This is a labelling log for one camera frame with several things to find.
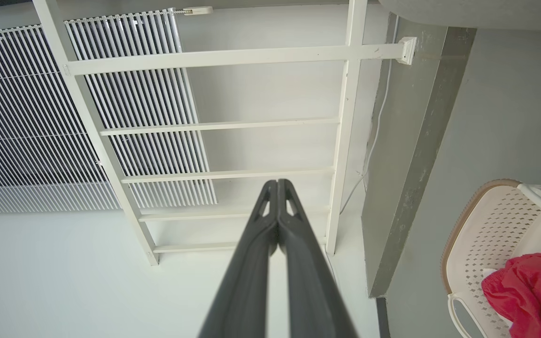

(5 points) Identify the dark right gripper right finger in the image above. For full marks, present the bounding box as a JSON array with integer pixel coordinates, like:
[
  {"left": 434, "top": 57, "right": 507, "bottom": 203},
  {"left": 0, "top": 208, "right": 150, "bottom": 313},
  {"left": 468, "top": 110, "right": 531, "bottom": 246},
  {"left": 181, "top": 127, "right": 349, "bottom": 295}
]
[{"left": 278, "top": 179, "right": 359, "bottom": 338}]

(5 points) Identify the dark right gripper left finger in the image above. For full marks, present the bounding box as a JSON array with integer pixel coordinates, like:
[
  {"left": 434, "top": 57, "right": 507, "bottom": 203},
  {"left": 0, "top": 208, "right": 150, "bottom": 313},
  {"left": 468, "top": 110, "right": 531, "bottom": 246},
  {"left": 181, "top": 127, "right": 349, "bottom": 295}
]
[{"left": 198, "top": 180, "right": 278, "bottom": 338}]

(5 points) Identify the cream perforated laundry basket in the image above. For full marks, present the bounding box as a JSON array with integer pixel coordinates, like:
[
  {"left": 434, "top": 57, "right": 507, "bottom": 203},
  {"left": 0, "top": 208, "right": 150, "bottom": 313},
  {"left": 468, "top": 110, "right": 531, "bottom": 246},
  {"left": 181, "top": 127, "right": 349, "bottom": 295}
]
[{"left": 441, "top": 178, "right": 541, "bottom": 338}]

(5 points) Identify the red garment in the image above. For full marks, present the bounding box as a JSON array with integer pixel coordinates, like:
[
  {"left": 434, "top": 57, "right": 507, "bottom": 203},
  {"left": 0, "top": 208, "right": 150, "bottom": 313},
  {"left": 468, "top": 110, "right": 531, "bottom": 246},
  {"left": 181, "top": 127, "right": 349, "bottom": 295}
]
[{"left": 481, "top": 253, "right": 541, "bottom": 338}]

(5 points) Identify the white metal railing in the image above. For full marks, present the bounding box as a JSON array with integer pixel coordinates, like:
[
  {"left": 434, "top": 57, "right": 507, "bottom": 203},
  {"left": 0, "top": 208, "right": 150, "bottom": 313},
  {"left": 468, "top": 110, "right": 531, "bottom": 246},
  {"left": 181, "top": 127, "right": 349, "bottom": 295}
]
[{"left": 32, "top": 0, "right": 417, "bottom": 267}]

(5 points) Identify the white louvered vent grille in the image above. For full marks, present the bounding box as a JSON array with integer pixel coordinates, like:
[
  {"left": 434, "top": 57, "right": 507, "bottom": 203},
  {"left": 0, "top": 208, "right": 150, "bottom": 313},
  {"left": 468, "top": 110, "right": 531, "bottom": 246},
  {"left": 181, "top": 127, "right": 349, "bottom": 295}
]
[{"left": 0, "top": 8, "right": 218, "bottom": 215}]

